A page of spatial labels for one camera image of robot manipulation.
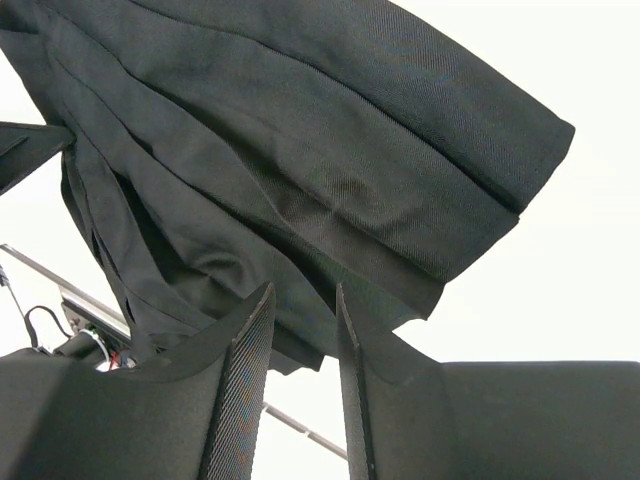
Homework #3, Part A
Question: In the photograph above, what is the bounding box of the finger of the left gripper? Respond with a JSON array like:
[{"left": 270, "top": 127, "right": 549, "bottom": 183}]
[{"left": 1, "top": 121, "right": 75, "bottom": 194}]

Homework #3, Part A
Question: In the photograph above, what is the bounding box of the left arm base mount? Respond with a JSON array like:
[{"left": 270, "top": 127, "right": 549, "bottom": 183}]
[{"left": 23, "top": 302, "right": 138, "bottom": 371}]

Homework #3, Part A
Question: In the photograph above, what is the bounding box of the front aluminium rail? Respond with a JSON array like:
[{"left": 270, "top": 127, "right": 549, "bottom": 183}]
[{"left": 0, "top": 243, "right": 351, "bottom": 459}]

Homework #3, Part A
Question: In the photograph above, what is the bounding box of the black pleated skirt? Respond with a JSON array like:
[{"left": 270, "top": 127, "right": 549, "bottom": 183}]
[{"left": 1, "top": 1, "right": 575, "bottom": 372}]

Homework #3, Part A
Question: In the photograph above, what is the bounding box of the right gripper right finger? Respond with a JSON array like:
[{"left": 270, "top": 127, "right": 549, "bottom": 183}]
[{"left": 336, "top": 286, "right": 639, "bottom": 479}]

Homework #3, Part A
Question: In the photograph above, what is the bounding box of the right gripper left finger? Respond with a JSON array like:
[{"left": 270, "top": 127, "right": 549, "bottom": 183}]
[{"left": 1, "top": 283, "right": 276, "bottom": 479}]

